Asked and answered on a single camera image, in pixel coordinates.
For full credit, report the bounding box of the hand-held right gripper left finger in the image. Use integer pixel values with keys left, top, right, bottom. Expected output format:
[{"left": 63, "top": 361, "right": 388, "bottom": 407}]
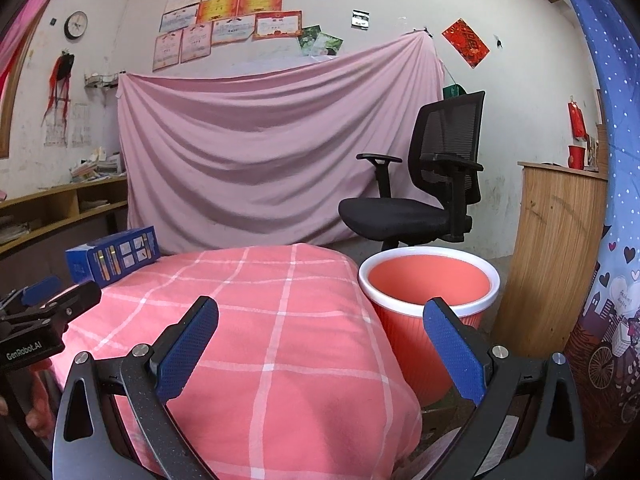
[{"left": 51, "top": 296, "right": 220, "bottom": 480}]

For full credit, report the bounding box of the blue cardboard box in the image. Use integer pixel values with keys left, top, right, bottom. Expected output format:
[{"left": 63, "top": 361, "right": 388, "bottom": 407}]
[{"left": 65, "top": 226, "right": 161, "bottom": 288}]

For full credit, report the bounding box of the round wall clock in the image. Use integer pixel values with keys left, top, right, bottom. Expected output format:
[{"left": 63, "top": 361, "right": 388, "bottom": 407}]
[{"left": 64, "top": 11, "right": 89, "bottom": 40}]

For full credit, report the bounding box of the red paper poster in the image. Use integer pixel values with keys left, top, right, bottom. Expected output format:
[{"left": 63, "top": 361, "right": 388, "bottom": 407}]
[{"left": 441, "top": 18, "right": 490, "bottom": 69}]

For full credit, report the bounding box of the blue dotted curtain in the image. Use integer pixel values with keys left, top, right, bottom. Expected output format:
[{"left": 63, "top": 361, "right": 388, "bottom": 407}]
[{"left": 547, "top": 0, "right": 640, "bottom": 480}]

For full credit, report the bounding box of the pink checked blanket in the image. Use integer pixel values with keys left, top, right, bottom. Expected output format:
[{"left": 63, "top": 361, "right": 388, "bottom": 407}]
[{"left": 31, "top": 242, "right": 423, "bottom": 480}]

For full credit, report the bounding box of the brown wooden door frame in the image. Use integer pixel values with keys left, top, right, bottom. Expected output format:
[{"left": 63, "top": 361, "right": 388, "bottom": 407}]
[{"left": 595, "top": 89, "right": 608, "bottom": 171}]

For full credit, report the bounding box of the wooden window frame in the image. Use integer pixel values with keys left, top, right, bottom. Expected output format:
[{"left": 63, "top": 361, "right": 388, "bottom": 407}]
[{"left": 0, "top": 0, "right": 76, "bottom": 158}]

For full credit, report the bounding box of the red tassel ornament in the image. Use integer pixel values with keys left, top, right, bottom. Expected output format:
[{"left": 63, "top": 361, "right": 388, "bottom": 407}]
[{"left": 42, "top": 50, "right": 76, "bottom": 116}]

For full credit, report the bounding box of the wooden cabinet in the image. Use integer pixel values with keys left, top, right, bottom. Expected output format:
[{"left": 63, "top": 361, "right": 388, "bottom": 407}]
[{"left": 492, "top": 160, "right": 610, "bottom": 361}]

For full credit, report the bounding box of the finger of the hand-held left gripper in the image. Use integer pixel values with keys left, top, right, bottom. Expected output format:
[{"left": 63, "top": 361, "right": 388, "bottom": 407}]
[
  {"left": 0, "top": 275, "right": 62, "bottom": 311},
  {"left": 0, "top": 280, "right": 103, "bottom": 333}
]

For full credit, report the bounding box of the wooden shelf unit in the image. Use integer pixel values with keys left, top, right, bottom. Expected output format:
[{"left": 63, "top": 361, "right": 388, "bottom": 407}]
[{"left": 0, "top": 176, "right": 130, "bottom": 261}]

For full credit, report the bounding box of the red hanging ornament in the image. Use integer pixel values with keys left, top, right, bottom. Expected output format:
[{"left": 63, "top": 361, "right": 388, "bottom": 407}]
[{"left": 568, "top": 101, "right": 588, "bottom": 141}]

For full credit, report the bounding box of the row of wall certificates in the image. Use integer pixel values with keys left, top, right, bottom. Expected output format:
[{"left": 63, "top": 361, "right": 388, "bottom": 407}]
[{"left": 151, "top": 0, "right": 336, "bottom": 72}]

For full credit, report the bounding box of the stack of books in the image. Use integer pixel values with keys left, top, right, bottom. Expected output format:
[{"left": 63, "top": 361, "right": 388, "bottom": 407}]
[{"left": 70, "top": 146, "right": 126, "bottom": 183}]

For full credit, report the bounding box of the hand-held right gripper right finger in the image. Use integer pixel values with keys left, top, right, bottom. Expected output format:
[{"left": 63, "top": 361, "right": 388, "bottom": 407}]
[{"left": 422, "top": 297, "right": 587, "bottom": 480}]

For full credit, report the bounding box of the black office chair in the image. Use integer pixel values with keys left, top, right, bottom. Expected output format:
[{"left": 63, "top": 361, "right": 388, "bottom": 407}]
[{"left": 338, "top": 91, "right": 486, "bottom": 253}]

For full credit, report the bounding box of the wire wall shelf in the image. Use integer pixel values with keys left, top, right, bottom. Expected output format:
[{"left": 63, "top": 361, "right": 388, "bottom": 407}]
[{"left": 83, "top": 71, "right": 121, "bottom": 90}]

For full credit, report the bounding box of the pink red window curtain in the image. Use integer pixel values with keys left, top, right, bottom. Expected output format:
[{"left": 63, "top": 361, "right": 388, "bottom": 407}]
[{"left": 0, "top": 0, "right": 76, "bottom": 106}]

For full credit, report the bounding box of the person's left hand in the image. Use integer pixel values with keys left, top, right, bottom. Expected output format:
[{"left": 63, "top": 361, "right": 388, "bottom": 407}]
[{"left": 24, "top": 371, "right": 55, "bottom": 437}]

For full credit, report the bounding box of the pink hung sheet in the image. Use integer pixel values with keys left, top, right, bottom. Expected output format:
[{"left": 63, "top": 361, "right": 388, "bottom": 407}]
[{"left": 116, "top": 30, "right": 446, "bottom": 256}]

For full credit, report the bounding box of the white wall calendar sheet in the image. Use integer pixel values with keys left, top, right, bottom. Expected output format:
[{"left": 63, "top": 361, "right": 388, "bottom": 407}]
[
  {"left": 70, "top": 104, "right": 93, "bottom": 147},
  {"left": 44, "top": 107, "right": 68, "bottom": 148}
]

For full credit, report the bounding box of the green landscape photo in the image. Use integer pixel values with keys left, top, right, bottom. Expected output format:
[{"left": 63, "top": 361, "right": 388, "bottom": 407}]
[
  {"left": 314, "top": 32, "right": 344, "bottom": 58},
  {"left": 298, "top": 25, "right": 322, "bottom": 56}
]

